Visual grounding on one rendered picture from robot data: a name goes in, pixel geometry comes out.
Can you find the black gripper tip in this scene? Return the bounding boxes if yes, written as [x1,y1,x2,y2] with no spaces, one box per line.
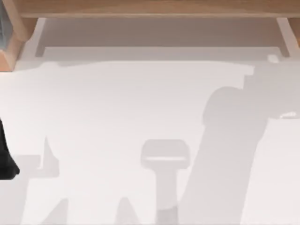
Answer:
[0,119,21,181]

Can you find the pale wooden drawer front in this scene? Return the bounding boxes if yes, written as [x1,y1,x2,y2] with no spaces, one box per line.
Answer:
[34,16,291,58]

